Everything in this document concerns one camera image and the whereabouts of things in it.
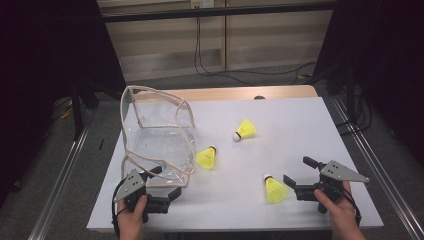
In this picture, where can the person's right hand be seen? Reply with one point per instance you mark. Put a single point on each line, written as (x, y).
(345, 213)

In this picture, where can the person's left hand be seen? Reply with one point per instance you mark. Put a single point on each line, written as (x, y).
(131, 223)

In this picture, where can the dark curtain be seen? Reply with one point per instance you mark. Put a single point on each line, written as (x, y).
(33, 66)
(393, 50)

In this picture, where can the yellow shuttlecock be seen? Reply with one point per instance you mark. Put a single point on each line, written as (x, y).
(246, 129)
(275, 190)
(206, 158)

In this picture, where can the black metal crossbar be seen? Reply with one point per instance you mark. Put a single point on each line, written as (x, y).
(216, 12)

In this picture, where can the wooden table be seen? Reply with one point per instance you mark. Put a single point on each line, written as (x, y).
(233, 93)

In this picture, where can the transparent bag with beige trim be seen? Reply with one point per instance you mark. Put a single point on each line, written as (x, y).
(160, 143)

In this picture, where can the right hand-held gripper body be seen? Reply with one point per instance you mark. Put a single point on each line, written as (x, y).
(336, 173)

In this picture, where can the white wall socket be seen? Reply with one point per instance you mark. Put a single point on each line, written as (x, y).
(202, 3)

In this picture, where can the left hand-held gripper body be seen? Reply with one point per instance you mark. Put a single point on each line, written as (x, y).
(130, 185)

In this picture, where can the aluminium floor rail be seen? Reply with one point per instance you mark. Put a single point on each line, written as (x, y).
(383, 180)
(60, 186)

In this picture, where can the white table sheet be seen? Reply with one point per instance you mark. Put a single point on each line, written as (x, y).
(283, 116)

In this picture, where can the black metal stand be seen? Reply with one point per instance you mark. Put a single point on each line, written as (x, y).
(77, 113)

